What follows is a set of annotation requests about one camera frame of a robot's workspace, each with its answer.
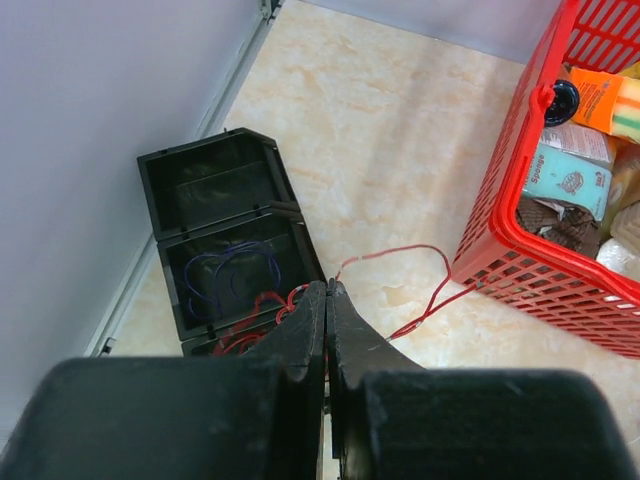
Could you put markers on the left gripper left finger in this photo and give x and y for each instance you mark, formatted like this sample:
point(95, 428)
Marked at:
point(258, 415)

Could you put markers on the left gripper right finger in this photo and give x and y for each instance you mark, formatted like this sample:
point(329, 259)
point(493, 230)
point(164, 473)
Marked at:
point(394, 419)

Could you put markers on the black divided tray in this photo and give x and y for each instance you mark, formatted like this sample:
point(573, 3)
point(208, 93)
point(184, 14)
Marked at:
point(234, 248)

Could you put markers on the red plastic basket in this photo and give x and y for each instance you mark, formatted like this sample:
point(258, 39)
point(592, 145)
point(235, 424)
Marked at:
point(522, 270)

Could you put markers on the brown wrapped package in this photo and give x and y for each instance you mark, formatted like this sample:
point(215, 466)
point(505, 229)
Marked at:
point(562, 223)

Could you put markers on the white plastic bag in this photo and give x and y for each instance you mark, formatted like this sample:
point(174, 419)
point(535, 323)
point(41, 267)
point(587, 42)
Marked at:
point(620, 254)

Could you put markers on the teal tissue box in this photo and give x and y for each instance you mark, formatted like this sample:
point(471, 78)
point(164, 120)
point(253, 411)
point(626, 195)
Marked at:
point(557, 175)

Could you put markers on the pink white packet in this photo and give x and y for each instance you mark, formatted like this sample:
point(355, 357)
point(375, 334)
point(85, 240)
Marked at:
point(583, 142)

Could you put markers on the orange black bottle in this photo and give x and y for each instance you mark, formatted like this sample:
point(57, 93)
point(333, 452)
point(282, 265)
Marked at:
point(564, 104)

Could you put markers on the striped sponge pack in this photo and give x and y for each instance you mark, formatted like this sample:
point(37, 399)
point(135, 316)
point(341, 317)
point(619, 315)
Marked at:
point(609, 103)

